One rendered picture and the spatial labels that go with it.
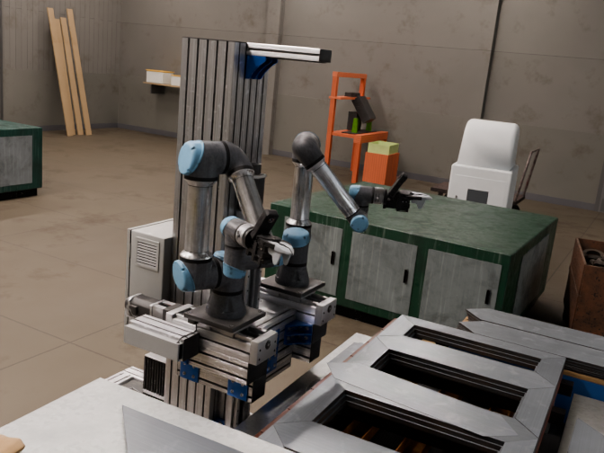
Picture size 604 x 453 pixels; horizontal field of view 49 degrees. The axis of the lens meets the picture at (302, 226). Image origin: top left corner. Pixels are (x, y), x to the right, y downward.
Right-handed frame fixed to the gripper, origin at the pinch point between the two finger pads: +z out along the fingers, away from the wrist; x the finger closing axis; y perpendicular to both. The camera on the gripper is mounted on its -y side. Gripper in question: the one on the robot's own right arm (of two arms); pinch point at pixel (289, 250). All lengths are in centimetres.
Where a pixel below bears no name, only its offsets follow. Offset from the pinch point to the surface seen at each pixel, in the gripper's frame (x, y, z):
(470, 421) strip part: -71, 50, 23
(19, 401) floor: 9, 150, -206
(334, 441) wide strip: -22, 56, 12
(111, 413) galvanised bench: 45, 46, -2
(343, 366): -57, 53, -28
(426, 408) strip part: -64, 51, 10
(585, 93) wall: -934, -156, -518
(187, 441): 35, 42, 22
